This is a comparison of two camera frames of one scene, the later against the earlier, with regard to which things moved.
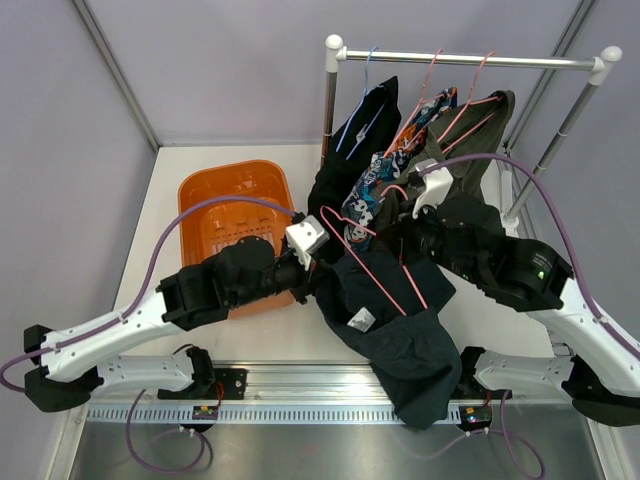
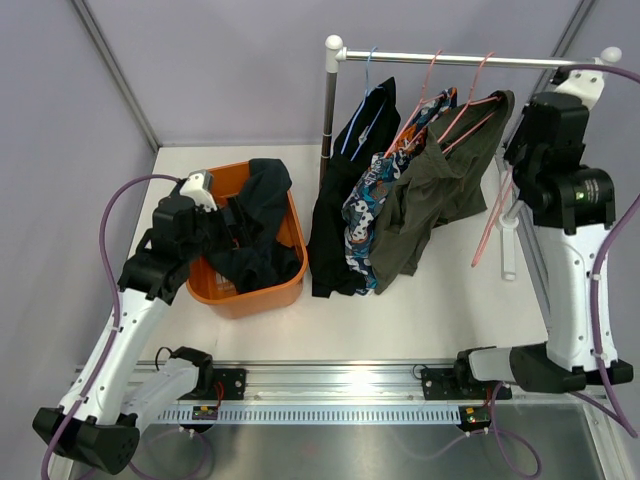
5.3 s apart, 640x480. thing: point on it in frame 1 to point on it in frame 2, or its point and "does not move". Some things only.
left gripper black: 305,278 to 226,242
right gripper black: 403,234 to 511,153
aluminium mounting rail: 294,383 does not move
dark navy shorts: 389,309 to 259,259
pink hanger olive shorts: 469,103 does not move
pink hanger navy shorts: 373,272 to 494,215
